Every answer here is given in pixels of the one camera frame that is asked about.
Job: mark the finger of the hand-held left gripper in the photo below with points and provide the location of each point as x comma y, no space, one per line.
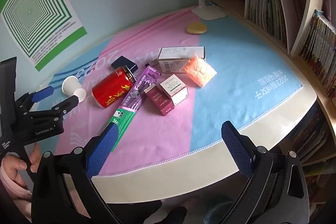
67,104
40,94

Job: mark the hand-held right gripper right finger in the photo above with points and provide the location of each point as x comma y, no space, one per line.
236,150

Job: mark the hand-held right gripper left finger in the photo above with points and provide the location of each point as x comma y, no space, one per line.
103,153

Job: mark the white paper cup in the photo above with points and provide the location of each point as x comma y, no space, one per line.
71,84

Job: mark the dark blue box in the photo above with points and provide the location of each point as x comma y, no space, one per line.
123,62

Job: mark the small pink white box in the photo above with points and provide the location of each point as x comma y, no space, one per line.
173,87

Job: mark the person's left forearm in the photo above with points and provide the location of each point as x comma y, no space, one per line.
8,186

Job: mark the blue-lined trash bin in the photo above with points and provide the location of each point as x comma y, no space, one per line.
220,210

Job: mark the person's left hand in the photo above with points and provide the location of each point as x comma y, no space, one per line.
21,174

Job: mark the green toothpaste package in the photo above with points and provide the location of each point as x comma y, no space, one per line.
126,119

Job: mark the red drink can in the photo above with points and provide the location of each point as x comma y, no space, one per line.
110,90

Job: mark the pink and blue towel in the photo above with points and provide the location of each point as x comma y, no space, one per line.
236,77

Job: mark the maroon carton box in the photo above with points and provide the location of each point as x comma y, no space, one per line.
158,100

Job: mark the orange plastic bag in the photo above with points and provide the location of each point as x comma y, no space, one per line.
199,70

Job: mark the long white carton box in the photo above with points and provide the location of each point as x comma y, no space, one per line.
178,54

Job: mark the yellow round sponge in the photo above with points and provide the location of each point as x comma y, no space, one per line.
197,27

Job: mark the row of colourful books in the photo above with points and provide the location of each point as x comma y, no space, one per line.
320,50

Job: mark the row of thin books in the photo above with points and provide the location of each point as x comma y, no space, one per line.
265,8

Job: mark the large leaning grey board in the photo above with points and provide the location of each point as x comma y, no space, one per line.
288,8

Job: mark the green square pattern wall poster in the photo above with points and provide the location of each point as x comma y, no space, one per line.
29,11

